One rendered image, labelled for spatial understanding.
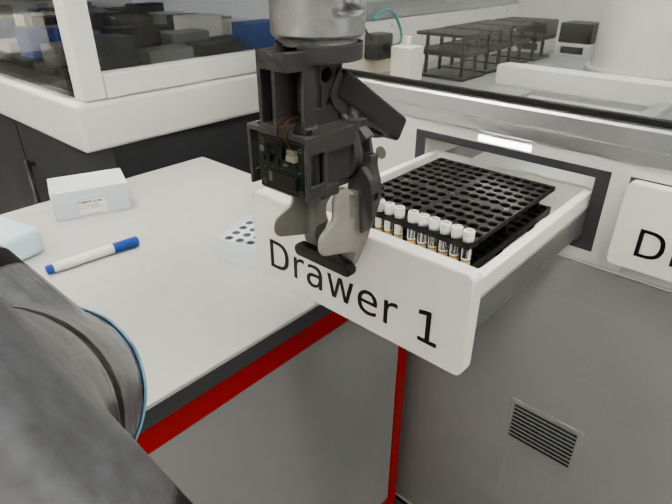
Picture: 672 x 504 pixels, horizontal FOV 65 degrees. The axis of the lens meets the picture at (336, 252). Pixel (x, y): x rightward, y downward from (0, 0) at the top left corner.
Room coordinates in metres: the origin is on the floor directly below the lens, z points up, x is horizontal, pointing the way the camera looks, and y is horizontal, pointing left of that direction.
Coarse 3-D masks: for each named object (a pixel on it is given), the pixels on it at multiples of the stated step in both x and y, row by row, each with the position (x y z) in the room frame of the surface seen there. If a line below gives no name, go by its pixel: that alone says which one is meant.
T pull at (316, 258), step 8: (296, 248) 0.47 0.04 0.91; (304, 248) 0.46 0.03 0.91; (312, 248) 0.46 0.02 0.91; (304, 256) 0.46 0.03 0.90; (312, 256) 0.46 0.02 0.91; (320, 256) 0.45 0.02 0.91; (328, 256) 0.44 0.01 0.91; (336, 256) 0.44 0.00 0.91; (320, 264) 0.45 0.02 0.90; (328, 264) 0.44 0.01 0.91; (336, 264) 0.43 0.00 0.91; (344, 264) 0.43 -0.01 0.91; (352, 264) 0.43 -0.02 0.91; (336, 272) 0.43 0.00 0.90; (344, 272) 0.43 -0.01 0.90; (352, 272) 0.43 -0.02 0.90
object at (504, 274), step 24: (408, 168) 0.76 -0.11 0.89; (504, 168) 0.74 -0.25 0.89; (552, 192) 0.69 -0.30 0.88; (576, 192) 0.67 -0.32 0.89; (552, 216) 0.57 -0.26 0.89; (576, 216) 0.62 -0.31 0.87; (528, 240) 0.51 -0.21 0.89; (552, 240) 0.56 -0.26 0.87; (504, 264) 0.47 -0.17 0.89; (528, 264) 0.51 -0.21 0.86; (504, 288) 0.47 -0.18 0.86; (480, 312) 0.43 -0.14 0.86
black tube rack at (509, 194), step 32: (448, 160) 0.76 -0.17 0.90; (384, 192) 0.63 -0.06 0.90; (416, 192) 0.64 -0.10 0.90; (448, 192) 0.63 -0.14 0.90; (480, 192) 0.64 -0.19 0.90; (512, 192) 0.63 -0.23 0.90; (544, 192) 0.64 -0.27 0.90; (480, 224) 0.54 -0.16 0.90; (512, 224) 0.60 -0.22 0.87; (448, 256) 0.52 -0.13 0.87; (480, 256) 0.52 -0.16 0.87
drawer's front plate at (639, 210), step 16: (640, 192) 0.59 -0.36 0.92; (656, 192) 0.58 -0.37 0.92; (624, 208) 0.60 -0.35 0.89; (640, 208) 0.58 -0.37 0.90; (656, 208) 0.57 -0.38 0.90; (624, 224) 0.59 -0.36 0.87; (640, 224) 0.58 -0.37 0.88; (656, 224) 0.57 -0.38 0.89; (624, 240) 0.59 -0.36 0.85; (656, 240) 0.57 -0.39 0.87; (608, 256) 0.60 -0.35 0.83; (624, 256) 0.58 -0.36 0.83; (640, 272) 0.57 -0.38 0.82; (656, 272) 0.56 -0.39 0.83
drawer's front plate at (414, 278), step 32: (256, 192) 0.57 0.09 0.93; (256, 224) 0.57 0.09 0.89; (288, 256) 0.53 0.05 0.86; (384, 256) 0.44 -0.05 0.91; (416, 256) 0.42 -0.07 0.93; (352, 288) 0.47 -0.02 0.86; (384, 288) 0.44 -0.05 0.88; (416, 288) 0.42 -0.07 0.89; (448, 288) 0.39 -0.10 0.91; (480, 288) 0.39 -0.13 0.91; (352, 320) 0.47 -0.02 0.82; (416, 320) 0.41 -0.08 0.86; (448, 320) 0.39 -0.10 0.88; (416, 352) 0.41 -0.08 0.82; (448, 352) 0.39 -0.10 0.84
